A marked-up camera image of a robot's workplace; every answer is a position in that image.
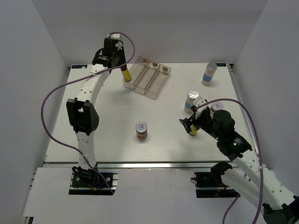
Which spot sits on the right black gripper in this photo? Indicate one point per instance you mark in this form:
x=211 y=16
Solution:
x=187 y=122

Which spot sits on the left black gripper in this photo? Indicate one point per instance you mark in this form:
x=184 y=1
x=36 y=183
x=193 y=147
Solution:
x=121 y=52

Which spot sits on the yellow label brown bottle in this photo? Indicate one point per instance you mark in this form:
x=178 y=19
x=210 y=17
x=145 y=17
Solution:
x=126 y=74

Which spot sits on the white bottle silver cap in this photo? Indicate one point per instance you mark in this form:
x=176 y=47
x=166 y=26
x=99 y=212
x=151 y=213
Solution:
x=192 y=95

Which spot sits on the red label spice jar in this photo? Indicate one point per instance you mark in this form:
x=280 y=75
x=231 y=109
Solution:
x=141 y=130

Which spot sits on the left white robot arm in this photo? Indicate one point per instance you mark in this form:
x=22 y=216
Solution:
x=81 y=111

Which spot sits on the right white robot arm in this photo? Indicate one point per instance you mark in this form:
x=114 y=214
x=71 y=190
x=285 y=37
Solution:
x=264 y=190

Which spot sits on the clear plastic organizer tray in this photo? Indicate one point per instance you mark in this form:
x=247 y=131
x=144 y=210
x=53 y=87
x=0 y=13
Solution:
x=147 y=77

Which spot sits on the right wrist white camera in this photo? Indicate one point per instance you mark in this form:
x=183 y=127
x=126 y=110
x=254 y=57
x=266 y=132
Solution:
x=198 y=102

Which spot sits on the wrist white camera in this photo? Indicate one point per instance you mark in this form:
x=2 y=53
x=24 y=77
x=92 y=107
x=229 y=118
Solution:
x=198 y=102
x=116 y=36

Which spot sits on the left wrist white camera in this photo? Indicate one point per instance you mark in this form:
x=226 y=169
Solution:
x=116 y=36

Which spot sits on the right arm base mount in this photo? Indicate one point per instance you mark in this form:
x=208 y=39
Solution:
x=210 y=185

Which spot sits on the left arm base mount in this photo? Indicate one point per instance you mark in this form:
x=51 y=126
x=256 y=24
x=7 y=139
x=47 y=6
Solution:
x=90 y=183

